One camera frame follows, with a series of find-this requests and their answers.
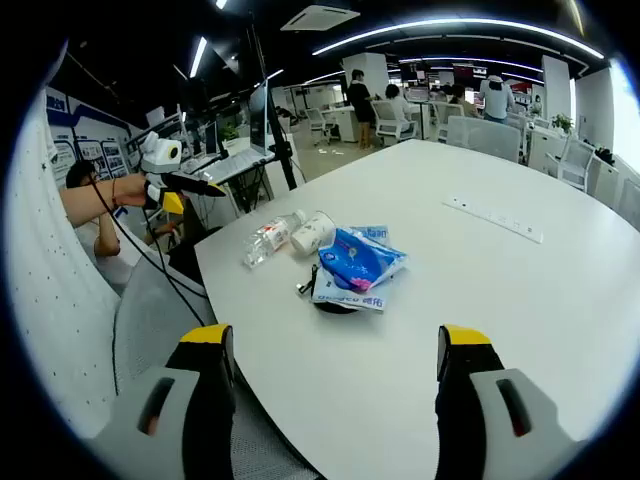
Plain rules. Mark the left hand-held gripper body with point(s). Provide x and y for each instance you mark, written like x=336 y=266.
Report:
x=157 y=157

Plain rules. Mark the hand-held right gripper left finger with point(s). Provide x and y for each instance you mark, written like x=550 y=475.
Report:
x=202 y=400

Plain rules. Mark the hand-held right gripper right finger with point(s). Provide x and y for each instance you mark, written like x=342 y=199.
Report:
x=460 y=400

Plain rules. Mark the clear plastic water bottle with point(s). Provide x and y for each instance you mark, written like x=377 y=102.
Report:
x=267 y=240

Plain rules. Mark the white paper cup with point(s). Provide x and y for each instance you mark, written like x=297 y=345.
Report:
x=312 y=232

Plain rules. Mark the blue wet wipes packet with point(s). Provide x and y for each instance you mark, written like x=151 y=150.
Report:
x=345 y=300

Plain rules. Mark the blue tissue packet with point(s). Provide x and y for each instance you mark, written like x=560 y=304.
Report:
x=355 y=260

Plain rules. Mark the person's left hand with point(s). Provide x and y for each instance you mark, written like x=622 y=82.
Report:
x=132 y=190

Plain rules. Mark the computer monitor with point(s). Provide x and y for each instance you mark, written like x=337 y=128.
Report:
x=257 y=120
x=212 y=140

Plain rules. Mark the grey mesh office chair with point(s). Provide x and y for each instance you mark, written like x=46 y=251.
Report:
x=150 y=320

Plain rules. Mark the black tripod stand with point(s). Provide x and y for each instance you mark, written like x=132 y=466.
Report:
x=280 y=145

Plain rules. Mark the white table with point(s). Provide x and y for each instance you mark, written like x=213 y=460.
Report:
x=450 y=300

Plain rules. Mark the ceiling light strip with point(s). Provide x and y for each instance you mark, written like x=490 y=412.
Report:
x=198 y=57

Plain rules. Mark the white office chair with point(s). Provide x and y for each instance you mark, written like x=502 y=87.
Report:
x=387 y=120
x=482 y=137
x=575 y=160
x=316 y=120

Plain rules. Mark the person's white dotted shirt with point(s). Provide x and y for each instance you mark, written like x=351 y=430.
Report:
x=50 y=300

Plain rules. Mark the white power strip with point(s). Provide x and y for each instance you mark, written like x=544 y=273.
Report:
x=492 y=218

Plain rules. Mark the ceiling air conditioner unit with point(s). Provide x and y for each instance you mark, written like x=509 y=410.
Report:
x=320 y=17

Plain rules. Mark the green potted plant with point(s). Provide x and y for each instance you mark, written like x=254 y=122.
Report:
x=562 y=122

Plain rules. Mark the long curved ceiling light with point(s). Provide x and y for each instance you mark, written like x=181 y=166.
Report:
x=450 y=22

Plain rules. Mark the blue white wall posters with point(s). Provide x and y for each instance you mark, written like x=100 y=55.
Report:
x=90 y=152

